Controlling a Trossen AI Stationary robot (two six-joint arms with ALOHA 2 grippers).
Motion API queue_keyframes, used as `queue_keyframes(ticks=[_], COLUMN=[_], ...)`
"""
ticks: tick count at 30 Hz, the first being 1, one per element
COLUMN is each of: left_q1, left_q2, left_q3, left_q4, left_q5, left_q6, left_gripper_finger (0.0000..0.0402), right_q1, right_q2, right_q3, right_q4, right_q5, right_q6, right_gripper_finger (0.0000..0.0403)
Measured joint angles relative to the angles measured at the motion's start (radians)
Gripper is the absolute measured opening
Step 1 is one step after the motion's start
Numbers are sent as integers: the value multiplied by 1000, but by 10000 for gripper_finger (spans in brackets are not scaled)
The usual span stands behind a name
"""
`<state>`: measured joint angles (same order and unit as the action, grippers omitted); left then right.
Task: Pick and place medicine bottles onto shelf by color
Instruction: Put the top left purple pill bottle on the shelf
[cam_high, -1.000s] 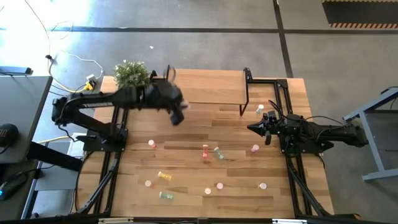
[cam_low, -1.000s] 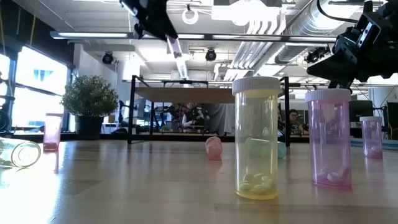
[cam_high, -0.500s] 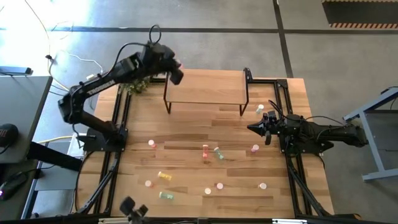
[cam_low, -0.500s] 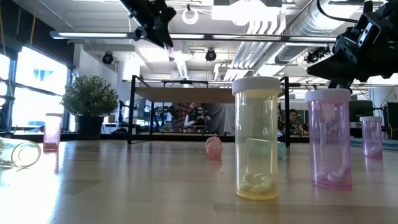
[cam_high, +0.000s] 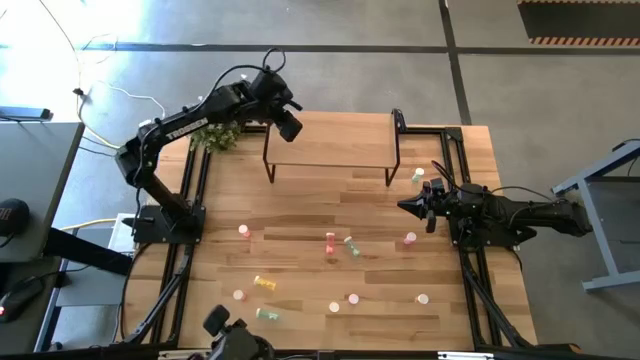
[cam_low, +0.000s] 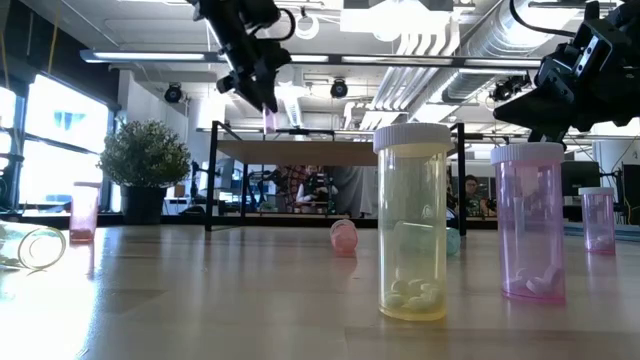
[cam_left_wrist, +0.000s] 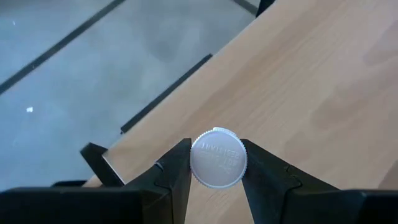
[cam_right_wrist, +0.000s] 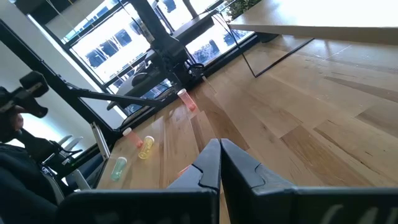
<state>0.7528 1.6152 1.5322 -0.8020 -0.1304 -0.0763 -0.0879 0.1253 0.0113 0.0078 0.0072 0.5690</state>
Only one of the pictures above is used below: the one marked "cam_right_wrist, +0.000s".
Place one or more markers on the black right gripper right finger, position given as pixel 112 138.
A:
pixel 280 205

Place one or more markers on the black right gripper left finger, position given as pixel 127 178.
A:
pixel 192 205

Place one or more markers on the yellow pill bottle white cap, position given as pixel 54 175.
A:
pixel 146 147

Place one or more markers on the green pill bottle white cap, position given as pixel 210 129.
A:
pixel 118 169

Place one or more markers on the red pill bottle white cap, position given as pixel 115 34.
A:
pixel 133 137
pixel 187 100

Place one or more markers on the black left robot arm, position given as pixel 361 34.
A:
pixel 161 40

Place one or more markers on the wooden shelf black metal legs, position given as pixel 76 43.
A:
pixel 311 29

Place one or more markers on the white chair base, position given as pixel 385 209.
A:
pixel 66 141

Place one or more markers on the person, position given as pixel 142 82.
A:
pixel 21 186

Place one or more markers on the person's hand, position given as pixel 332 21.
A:
pixel 17 119

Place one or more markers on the green potted plant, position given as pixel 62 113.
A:
pixel 241 7

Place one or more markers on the silver frame bracket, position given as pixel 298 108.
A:
pixel 100 141

